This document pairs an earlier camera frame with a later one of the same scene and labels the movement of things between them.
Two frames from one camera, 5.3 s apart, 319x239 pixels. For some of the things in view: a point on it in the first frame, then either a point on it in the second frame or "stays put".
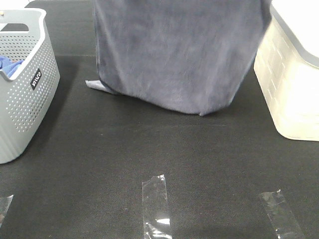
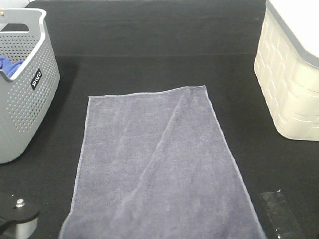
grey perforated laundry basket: x=30 y=78 stays put
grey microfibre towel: x=189 y=56 -> x=156 y=166
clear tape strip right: x=285 y=225 stays put
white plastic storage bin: x=287 y=64 stays put
